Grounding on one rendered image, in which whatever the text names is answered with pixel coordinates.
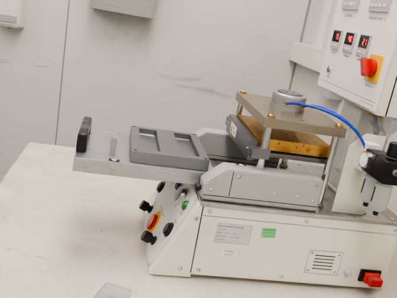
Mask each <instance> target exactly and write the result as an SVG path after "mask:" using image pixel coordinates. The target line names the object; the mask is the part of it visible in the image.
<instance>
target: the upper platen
mask: <svg viewBox="0 0 397 298"><path fill-rule="evenodd" d="M237 118H238V119H239V120H240V121H241V122H242V124H243V125H244V126H245V127H246V128H247V129H248V130H249V131H250V132H251V134H252V135H253V136H254V137H255V138H256V139H257V140H258V144H257V146H261V142H262V137H263V132H264V129H265V127H263V126H262V125H261V124H260V123H259V122H258V121H257V120H256V119H255V118H254V117H253V116H246V115H237ZM268 148H269V149H270V151H271V153H270V156H269V157H273V158H282V159H287V160H297V161H306V162H310V163H320V164H325V163H326V159H327V154H328V151H329V148H330V146H329V145H328V144H327V143H326V142H324V141H323V140H322V139H321V138H319V137H318V136H316V135H315V134H310V133H306V132H297V131H289V130H284V129H276V128H273V129H272V132H271V137H270V141H269V146H268Z"/></svg>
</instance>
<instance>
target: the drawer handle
mask: <svg viewBox="0 0 397 298"><path fill-rule="evenodd" d="M91 126H92V118H91V117H88V116H85V117H84V118H83V121H82V124H81V127H80V129H79V133H78V135H77V144H76V151H78V152H84V153H85V152H86V145H87V139H88V136H89V134H90V132H91Z"/></svg>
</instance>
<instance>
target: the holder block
mask: <svg viewBox="0 0 397 298"><path fill-rule="evenodd" d="M130 162H134V163H144V164H153V165H159V166H168V167H178V168H184V169H193V170H203V171H208V168H209V162H210V160H209V158H208V156H207V154H206V152H205V150H204V148H203V146H202V144H201V142H200V140H199V138H198V136H197V134H191V133H185V132H177V131H168V130H163V129H154V128H145V127H137V126H132V125H131V130H130Z"/></svg>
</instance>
